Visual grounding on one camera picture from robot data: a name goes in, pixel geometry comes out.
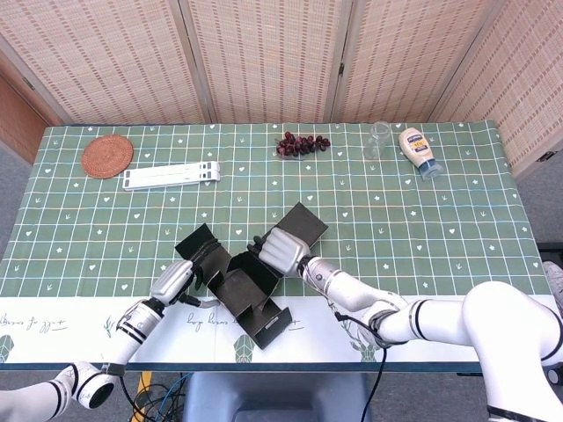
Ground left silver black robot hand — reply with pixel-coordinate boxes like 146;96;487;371
149;244;221;310

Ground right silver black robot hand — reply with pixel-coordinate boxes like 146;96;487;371
246;227;311;277

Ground black paper box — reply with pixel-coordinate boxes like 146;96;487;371
174;201;330;351

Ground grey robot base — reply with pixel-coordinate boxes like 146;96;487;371
182;372;373;422

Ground white folding stand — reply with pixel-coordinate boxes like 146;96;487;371
122;161;221;192

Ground dark red grape bunch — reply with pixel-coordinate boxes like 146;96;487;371
275;130;332;159

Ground green checked tablecloth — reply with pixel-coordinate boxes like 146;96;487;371
0;120;563;366

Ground round woven brown coaster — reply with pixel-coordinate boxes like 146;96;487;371
80;135;135;179

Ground clear plastic jar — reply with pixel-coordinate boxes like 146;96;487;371
362;121;392;161

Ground mayonnaise squeeze bottle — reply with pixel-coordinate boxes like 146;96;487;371
398;126;442;181

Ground bamboo folding screen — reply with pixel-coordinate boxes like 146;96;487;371
0;0;563;181

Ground brown wooden door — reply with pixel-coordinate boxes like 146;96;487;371
0;72;52;164

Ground white grey shoe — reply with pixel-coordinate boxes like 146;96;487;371
542;260;563;309

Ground tangled floor cables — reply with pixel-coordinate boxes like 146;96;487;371
131;371;194;422

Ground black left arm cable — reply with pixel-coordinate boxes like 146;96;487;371
117;373;149;422

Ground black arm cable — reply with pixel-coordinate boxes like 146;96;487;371
333;309;389;422
117;373;149;422

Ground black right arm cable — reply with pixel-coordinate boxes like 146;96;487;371
333;309;389;422

